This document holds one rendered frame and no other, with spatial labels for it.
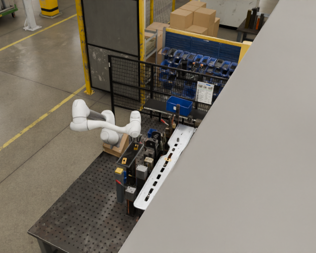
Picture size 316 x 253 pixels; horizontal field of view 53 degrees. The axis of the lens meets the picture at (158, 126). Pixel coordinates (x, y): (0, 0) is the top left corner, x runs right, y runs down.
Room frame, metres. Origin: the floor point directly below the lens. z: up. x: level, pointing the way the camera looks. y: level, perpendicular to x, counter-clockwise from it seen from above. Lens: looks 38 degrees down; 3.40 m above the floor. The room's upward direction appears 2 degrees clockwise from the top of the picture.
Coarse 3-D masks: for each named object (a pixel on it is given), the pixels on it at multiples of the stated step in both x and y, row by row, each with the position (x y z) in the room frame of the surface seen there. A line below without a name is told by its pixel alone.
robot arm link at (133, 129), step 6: (90, 120) 2.51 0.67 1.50; (96, 120) 2.52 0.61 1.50; (90, 126) 2.46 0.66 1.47; (96, 126) 2.47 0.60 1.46; (102, 126) 2.46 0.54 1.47; (108, 126) 2.43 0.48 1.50; (114, 126) 2.40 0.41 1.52; (126, 126) 2.36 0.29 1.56; (132, 126) 2.35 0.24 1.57; (138, 126) 2.36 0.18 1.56; (120, 132) 2.35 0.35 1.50; (126, 132) 2.33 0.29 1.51; (132, 132) 2.29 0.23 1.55; (138, 132) 2.31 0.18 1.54
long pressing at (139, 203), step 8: (176, 128) 3.08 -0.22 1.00; (184, 128) 3.09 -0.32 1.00; (192, 128) 3.10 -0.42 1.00; (176, 136) 2.93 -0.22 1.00; (184, 136) 2.94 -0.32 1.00; (168, 144) 2.78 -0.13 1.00; (184, 144) 2.79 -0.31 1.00; (168, 152) 2.64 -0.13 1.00; (176, 152) 2.65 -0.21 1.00; (160, 160) 2.51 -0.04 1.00; (176, 160) 2.52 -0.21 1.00; (160, 168) 2.39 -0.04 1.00; (152, 176) 2.27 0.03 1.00; (144, 184) 2.15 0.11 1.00; (152, 184) 2.16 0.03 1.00; (160, 184) 2.16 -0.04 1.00; (144, 192) 2.05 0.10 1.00; (152, 192) 2.06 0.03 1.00; (136, 200) 1.95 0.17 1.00; (144, 208) 1.86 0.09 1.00
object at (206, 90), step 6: (198, 84) 3.47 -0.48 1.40; (204, 84) 3.44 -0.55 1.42; (210, 84) 3.42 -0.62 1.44; (198, 90) 3.47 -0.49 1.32; (204, 90) 3.44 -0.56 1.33; (210, 90) 3.41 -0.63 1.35; (198, 96) 3.46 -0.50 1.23; (204, 96) 3.44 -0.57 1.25; (210, 96) 3.41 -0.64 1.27; (204, 102) 3.43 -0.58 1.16; (210, 102) 3.41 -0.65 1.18
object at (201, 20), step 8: (192, 0) 8.22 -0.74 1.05; (184, 8) 7.57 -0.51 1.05; (192, 8) 7.59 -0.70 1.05; (200, 8) 7.61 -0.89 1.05; (176, 16) 7.13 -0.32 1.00; (184, 16) 7.03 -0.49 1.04; (192, 16) 7.33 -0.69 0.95; (200, 16) 7.29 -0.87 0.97; (208, 16) 7.19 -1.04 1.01; (176, 24) 7.12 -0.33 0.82; (184, 24) 7.03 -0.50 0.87; (192, 24) 7.39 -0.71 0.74; (200, 24) 7.27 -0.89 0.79; (208, 24) 7.18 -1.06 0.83; (216, 24) 7.66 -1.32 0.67; (192, 32) 6.94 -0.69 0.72; (200, 32) 6.90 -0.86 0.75; (208, 32) 7.22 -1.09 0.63; (216, 32) 7.79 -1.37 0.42
